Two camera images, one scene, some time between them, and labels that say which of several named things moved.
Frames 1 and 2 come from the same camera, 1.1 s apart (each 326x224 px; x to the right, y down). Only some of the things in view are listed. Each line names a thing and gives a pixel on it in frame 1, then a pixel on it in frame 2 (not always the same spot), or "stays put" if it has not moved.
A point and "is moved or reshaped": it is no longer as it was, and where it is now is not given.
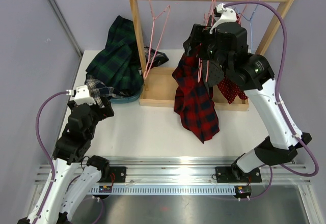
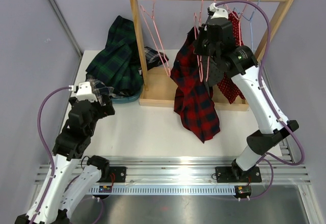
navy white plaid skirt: (100, 89) stays put
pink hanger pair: (211, 14) is moved or reshaped
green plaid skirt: (117, 63) stays put
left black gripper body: (99, 113) stays put
